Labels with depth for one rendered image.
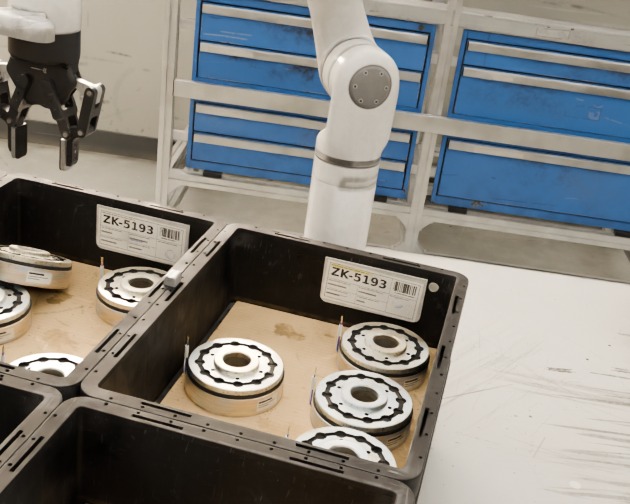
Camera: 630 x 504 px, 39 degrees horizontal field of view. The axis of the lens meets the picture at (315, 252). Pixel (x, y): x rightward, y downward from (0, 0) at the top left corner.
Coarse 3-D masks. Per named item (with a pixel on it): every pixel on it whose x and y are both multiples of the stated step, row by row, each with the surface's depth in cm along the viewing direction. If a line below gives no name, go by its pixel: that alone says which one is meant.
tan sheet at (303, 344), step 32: (224, 320) 109; (256, 320) 110; (288, 320) 111; (288, 352) 104; (320, 352) 105; (288, 384) 99; (224, 416) 92; (256, 416) 93; (288, 416) 93; (416, 416) 96
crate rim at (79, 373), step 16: (16, 176) 115; (32, 176) 116; (80, 192) 114; (96, 192) 114; (144, 208) 112; (160, 208) 112; (176, 208) 113; (208, 224) 111; (224, 224) 110; (208, 240) 106; (192, 256) 101; (160, 288) 94; (144, 304) 90; (128, 320) 87; (112, 336) 85; (96, 352) 82; (0, 368) 78; (16, 368) 78; (80, 368) 79; (48, 384) 77; (64, 384) 77; (80, 384) 78; (64, 400) 77
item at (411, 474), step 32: (352, 256) 107; (384, 256) 108; (448, 320) 95; (128, 352) 83; (448, 352) 89; (96, 384) 77; (192, 416) 75; (288, 448) 73; (320, 448) 73; (416, 448) 75; (416, 480) 72
